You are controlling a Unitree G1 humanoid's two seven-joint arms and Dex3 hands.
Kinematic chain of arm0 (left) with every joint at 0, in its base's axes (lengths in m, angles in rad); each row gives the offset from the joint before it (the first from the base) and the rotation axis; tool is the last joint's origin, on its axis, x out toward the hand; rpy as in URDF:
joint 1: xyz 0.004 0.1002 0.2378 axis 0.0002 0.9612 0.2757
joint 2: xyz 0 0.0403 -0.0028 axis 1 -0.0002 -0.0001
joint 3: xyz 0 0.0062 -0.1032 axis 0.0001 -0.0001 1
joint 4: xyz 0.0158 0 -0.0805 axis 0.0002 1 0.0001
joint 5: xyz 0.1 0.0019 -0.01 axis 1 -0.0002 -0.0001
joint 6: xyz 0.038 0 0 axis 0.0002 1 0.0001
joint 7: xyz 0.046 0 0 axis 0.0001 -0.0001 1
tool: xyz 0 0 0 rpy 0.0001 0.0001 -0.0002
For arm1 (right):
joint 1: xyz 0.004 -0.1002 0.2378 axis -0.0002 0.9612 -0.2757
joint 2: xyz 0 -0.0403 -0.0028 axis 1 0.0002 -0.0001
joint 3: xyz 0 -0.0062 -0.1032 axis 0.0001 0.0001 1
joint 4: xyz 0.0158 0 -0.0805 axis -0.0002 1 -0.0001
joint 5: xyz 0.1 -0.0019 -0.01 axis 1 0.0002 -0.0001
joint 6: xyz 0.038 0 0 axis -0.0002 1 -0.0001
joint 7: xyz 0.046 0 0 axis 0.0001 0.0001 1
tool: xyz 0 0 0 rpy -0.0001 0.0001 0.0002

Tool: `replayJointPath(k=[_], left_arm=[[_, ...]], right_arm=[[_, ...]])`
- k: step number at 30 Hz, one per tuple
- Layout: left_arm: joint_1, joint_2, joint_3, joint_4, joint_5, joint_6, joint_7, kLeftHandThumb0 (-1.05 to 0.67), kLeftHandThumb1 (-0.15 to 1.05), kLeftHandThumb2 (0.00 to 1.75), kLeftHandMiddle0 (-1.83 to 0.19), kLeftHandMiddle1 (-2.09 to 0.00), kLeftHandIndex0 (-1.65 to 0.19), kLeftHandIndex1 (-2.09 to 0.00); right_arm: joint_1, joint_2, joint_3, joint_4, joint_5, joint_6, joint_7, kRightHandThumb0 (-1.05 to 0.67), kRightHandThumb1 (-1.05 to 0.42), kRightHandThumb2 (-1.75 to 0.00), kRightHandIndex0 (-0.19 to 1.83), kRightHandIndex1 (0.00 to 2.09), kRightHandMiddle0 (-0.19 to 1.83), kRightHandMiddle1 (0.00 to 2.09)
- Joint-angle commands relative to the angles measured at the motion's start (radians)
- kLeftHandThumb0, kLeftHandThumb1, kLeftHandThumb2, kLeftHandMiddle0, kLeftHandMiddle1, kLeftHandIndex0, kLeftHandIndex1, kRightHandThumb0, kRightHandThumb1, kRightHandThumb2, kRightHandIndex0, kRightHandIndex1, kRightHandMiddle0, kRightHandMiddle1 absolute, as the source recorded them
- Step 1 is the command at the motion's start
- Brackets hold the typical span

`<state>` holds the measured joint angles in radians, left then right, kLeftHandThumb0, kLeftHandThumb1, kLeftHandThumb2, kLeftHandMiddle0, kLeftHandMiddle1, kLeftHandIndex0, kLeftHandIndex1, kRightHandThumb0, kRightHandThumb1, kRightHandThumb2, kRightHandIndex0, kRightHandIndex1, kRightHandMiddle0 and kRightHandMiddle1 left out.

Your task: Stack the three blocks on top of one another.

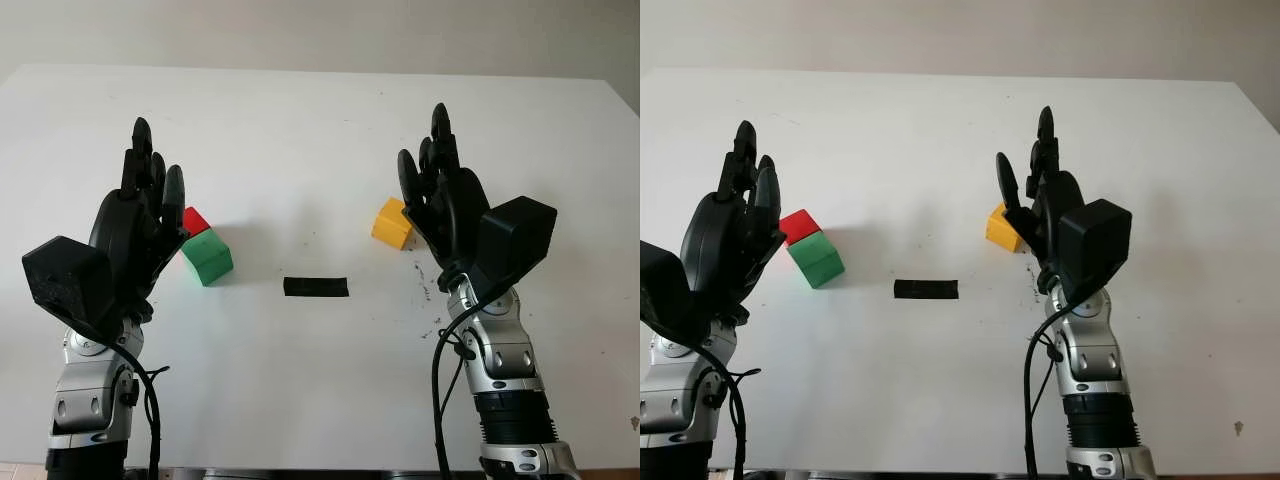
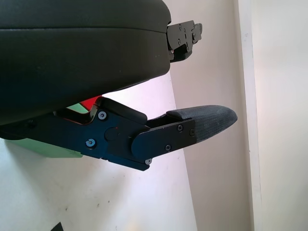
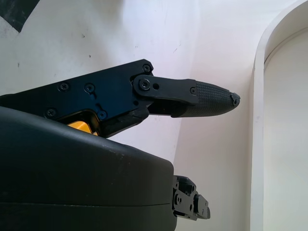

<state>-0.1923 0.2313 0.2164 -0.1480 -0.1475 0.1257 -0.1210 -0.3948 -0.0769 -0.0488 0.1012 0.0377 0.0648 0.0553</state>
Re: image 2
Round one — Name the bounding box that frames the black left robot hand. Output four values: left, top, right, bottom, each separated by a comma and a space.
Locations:
0, 0, 239, 172

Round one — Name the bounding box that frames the red wooden block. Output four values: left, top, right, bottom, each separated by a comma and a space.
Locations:
63, 95, 104, 125

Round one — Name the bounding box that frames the green wooden block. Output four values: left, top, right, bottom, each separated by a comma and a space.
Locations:
7, 102, 91, 159

